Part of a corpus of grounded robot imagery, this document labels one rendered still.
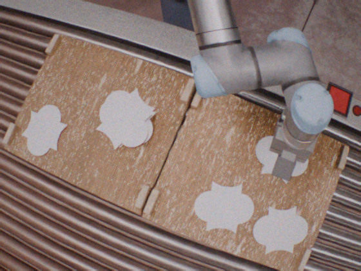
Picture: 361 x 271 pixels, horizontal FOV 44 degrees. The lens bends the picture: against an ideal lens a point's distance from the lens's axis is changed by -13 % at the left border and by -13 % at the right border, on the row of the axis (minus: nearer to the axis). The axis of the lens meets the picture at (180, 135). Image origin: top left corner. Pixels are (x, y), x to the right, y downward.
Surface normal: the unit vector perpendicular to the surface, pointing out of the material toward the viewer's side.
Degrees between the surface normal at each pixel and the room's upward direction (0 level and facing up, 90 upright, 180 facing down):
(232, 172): 0
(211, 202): 0
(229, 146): 0
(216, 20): 24
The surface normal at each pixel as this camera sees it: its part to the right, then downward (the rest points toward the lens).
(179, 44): -0.05, -0.25
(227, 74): 0.01, 0.24
